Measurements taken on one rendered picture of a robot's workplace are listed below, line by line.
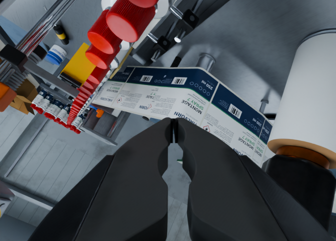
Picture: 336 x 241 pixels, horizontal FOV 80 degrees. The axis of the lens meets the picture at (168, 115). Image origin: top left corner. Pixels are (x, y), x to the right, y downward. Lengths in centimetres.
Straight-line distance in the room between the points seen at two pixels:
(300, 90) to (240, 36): 16
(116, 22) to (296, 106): 25
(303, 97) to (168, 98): 26
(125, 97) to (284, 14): 39
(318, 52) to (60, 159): 452
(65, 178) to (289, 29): 450
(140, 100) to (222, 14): 26
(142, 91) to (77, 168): 414
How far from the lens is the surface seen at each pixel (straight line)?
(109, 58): 28
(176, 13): 41
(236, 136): 50
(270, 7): 39
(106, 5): 26
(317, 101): 32
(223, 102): 49
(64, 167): 464
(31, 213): 484
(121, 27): 20
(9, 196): 37
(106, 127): 66
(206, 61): 49
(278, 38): 42
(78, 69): 30
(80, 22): 82
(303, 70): 36
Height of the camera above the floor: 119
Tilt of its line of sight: 18 degrees down
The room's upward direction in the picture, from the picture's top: 153 degrees counter-clockwise
